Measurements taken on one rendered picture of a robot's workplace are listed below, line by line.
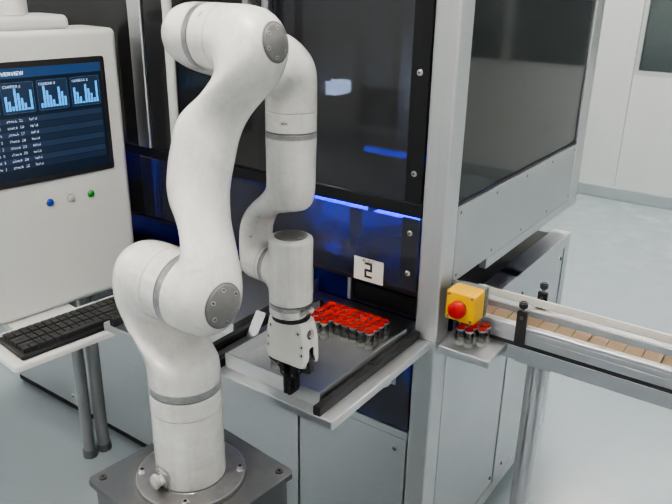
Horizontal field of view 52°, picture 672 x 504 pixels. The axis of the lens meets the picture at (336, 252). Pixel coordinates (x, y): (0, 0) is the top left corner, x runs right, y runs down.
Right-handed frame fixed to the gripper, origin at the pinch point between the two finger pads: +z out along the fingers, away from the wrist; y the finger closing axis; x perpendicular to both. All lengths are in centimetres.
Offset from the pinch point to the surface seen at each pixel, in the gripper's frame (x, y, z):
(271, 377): -1.6, 6.7, 2.1
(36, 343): 12, 71, 9
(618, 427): -168, -35, 92
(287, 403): 1.1, 0.2, 4.4
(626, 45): -499, 66, -33
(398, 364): -25.6, -10.0, 4.2
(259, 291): -36, 40, 4
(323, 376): -11.2, 0.2, 4.0
